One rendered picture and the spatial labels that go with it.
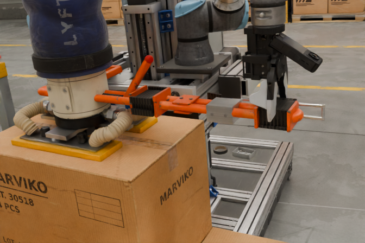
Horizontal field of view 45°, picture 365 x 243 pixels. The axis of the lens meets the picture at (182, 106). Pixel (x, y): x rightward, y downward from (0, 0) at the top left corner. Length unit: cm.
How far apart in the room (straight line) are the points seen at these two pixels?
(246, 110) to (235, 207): 128
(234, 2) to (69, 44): 65
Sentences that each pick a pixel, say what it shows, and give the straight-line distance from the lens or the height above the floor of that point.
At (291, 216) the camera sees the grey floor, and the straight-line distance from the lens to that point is 261.
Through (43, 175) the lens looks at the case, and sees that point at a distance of 128.
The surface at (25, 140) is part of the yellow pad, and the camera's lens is 139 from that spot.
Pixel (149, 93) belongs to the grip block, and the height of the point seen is 109.
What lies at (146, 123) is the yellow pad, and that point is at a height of 96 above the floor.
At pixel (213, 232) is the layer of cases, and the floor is 54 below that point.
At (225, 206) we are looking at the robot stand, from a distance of 230.
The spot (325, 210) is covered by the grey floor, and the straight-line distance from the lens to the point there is 267.
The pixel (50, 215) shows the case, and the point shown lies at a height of 78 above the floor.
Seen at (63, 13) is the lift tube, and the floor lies 132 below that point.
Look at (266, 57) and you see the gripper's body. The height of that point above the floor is 121.
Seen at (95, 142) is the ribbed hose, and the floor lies 98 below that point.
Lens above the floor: 146
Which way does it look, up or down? 20 degrees down
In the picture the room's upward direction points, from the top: 5 degrees counter-clockwise
